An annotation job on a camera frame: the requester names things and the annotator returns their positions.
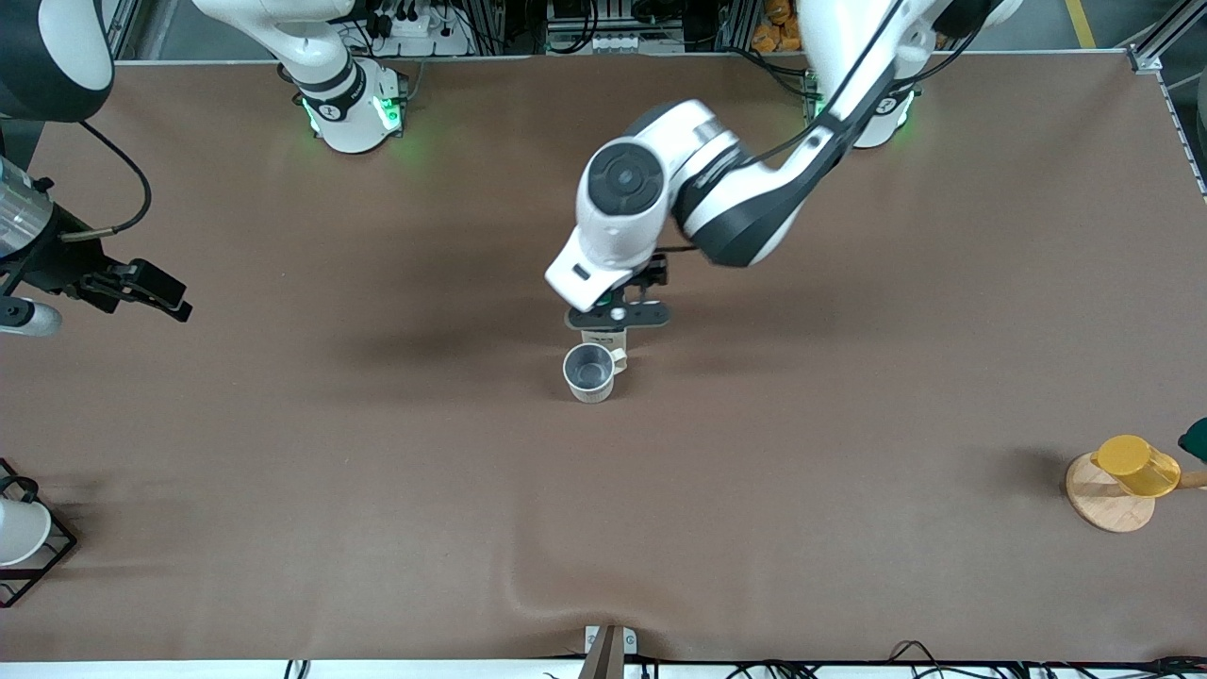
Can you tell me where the black wire rack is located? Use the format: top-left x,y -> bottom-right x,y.
0,458 -> 78,608

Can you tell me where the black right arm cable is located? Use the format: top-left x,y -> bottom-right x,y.
58,120 -> 153,242

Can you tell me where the round wooden mug stand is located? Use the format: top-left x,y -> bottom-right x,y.
1066,451 -> 1207,534

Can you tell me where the white power strip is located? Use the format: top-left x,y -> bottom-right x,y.
370,0 -> 474,58

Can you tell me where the beige mug with grey inside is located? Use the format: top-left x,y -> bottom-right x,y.
562,342 -> 629,406

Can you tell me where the aluminium frame profile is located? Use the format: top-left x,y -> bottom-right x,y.
1127,0 -> 1207,76

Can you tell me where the yellow cup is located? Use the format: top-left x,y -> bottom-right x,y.
1092,435 -> 1182,499

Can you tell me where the bag of orange buns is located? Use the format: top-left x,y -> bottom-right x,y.
751,0 -> 802,55

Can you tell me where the brown table mat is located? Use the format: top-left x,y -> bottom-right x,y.
0,52 -> 1207,663

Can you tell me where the white cup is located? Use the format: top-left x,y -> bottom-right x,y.
0,498 -> 53,568

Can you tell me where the white terminal block strip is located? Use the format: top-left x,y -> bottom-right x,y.
545,32 -> 686,55

